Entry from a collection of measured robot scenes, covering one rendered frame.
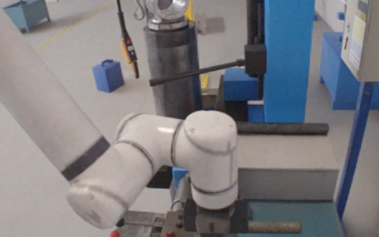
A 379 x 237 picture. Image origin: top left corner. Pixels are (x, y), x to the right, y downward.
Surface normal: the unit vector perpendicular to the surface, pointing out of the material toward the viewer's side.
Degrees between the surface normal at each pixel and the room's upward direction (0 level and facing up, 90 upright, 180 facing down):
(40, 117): 66
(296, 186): 90
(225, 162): 90
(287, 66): 90
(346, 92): 90
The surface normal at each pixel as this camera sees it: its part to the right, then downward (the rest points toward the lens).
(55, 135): 0.21, 0.07
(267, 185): -0.15, 0.51
